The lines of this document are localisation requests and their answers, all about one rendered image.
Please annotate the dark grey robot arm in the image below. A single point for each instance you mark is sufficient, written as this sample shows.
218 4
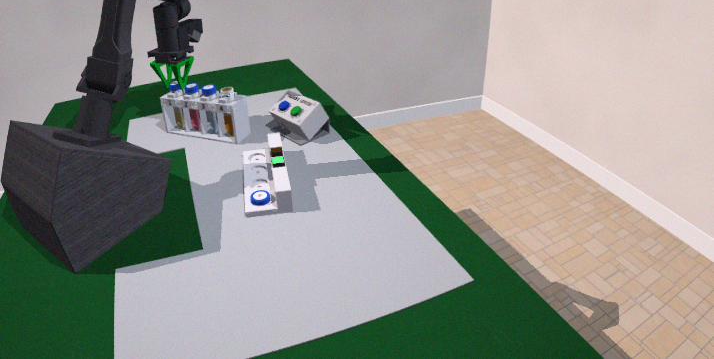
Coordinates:
108 69

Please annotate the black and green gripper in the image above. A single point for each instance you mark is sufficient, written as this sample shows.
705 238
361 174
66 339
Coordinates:
167 51

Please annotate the white four-tube rack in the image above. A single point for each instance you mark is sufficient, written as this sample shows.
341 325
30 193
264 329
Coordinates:
237 108

